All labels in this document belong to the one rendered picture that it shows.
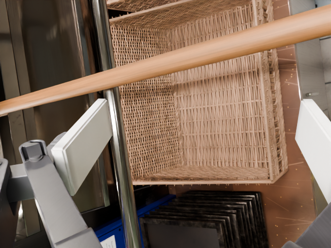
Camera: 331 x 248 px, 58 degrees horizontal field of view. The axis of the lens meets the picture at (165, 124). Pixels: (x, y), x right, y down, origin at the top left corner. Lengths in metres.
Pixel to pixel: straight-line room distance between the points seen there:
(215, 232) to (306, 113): 0.67
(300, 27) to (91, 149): 0.25
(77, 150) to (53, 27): 0.82
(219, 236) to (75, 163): 0.68
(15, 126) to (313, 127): 0.75
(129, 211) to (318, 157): 0.43
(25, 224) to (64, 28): 0.56
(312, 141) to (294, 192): 0.86
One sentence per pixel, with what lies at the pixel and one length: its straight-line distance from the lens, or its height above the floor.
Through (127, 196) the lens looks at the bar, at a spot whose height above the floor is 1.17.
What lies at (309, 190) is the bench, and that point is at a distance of 1.03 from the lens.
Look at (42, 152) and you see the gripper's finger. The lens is 0.16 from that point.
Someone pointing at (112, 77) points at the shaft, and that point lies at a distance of 0.49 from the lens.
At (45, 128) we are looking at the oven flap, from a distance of 0.92.
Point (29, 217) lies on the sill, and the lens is 0.88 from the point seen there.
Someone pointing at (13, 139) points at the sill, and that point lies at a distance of 0.85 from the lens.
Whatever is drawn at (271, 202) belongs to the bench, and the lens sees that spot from 1.07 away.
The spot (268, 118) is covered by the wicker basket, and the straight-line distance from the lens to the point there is 0.86.
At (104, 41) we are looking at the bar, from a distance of 0.56.
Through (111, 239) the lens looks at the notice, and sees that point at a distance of 1.02.
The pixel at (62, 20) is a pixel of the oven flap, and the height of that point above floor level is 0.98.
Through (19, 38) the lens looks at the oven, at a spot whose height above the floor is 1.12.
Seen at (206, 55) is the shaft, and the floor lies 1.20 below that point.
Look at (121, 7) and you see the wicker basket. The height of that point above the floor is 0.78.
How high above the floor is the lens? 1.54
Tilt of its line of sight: 53 degrees down
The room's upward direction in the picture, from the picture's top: 100 degrees counter-clockwise
